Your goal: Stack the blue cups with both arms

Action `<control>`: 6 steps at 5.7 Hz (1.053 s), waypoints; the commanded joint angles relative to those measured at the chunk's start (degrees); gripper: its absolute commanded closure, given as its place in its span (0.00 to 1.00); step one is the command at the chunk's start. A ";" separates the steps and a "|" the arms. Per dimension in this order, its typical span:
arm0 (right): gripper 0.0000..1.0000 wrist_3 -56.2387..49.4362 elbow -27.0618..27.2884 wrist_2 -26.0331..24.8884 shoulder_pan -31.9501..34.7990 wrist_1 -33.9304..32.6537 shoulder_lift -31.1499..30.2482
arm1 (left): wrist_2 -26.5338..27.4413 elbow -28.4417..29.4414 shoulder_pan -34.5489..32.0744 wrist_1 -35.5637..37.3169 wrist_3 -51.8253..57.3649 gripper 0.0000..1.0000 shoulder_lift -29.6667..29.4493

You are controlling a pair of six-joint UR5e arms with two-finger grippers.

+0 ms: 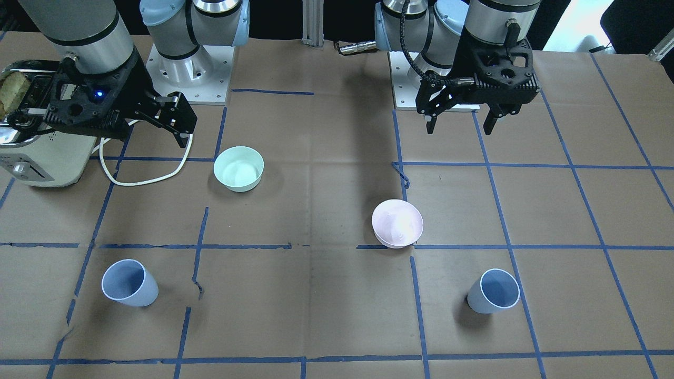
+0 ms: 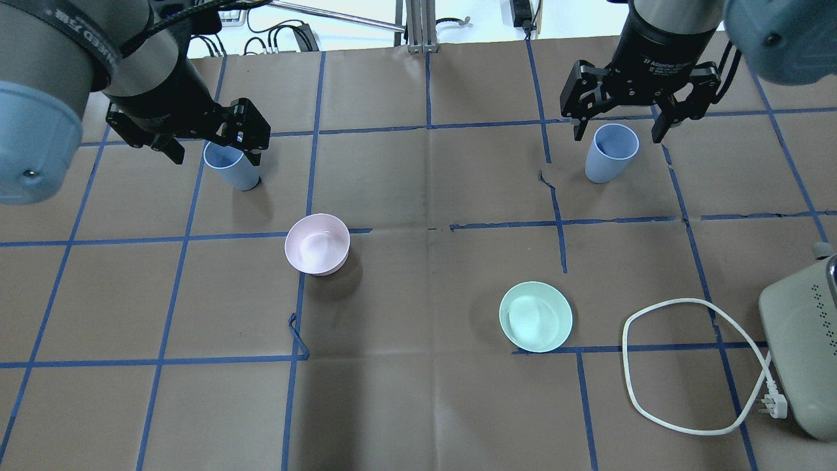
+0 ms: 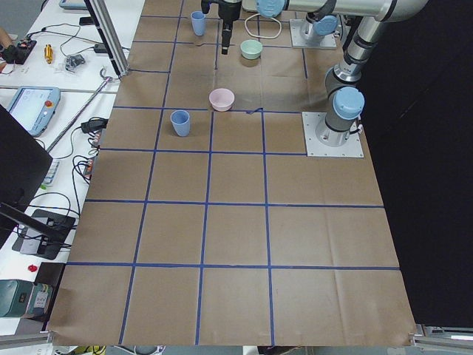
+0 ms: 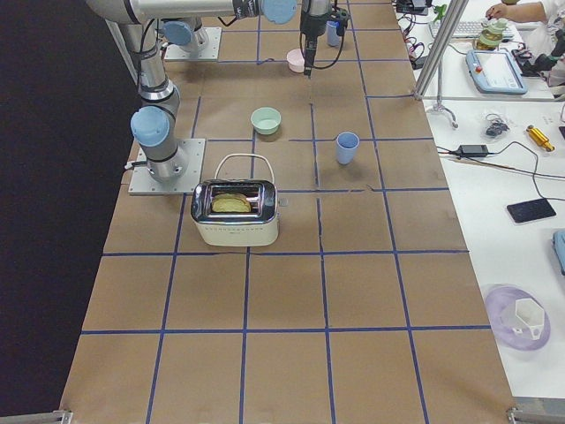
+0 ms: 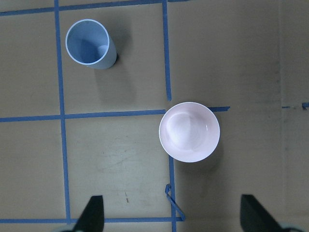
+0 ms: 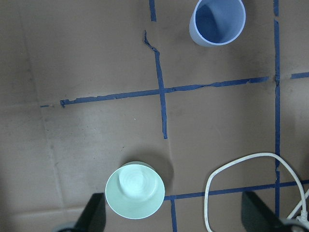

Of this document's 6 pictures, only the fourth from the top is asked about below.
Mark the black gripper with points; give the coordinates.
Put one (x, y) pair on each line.
(310, 23)

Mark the blue cup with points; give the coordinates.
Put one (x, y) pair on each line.
(346, 145)
(333, 39)

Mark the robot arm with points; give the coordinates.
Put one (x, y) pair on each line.
(277, 12)
(153, 124)

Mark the person hand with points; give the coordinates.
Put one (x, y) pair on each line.
(497, 11)

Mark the pink bowl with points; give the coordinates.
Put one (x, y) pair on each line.
(295, 61)

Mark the green bowl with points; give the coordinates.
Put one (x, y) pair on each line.
(266, 120)

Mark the white keyboard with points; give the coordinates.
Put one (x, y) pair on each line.
(464, 29)

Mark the toast slice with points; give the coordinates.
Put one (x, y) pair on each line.
(231, 203)

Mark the blue teach pendant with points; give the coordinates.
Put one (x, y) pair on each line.
(495, 72)

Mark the cream toaster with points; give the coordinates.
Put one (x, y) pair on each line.
(260, 227)

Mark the black power adapter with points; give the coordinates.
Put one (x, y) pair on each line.
(472, 151)

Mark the gold cylinder tool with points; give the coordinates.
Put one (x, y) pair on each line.
(539, 138)

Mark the black smartphone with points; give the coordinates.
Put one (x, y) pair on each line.
(528, 211)

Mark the white hexagonal cup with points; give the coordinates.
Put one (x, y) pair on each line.
(530, 319)

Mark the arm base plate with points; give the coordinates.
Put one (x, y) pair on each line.
(184, 44)
(180, 174)

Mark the aluminium frame post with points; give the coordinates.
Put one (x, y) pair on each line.
(448, 26)

